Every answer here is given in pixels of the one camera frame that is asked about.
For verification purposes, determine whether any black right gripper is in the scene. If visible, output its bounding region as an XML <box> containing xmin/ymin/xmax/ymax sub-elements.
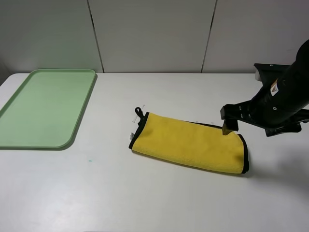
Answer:
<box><xmin>220</xmin><ymin>87</ymin><xmax>309</xmax><ymax>137</ymax></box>

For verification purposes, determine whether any yellow towel with black trim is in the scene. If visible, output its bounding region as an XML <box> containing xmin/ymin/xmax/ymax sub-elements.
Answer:
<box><xmin>129</xmin><ymin>112</ymin><xmax>250</xmax><ymax>174</ymax></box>

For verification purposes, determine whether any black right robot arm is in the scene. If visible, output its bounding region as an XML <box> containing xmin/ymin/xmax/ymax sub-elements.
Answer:
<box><xmin>220</xmin><ymin>42</ymin><xmax>309</xmax><ymax>137</ymax></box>

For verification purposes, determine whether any light green plastic tray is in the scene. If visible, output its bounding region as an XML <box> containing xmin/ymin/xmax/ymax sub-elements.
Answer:
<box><xmin>0</xmin><ymin>69</ymin><xmax>96</xmax><ymax>150</ymax></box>

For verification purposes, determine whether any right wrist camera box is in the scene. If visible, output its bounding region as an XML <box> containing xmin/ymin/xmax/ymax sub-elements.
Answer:
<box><xmin>254</xmin><ymin>63</ymin><xmax>289</xmax><ymax>85</ymax></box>

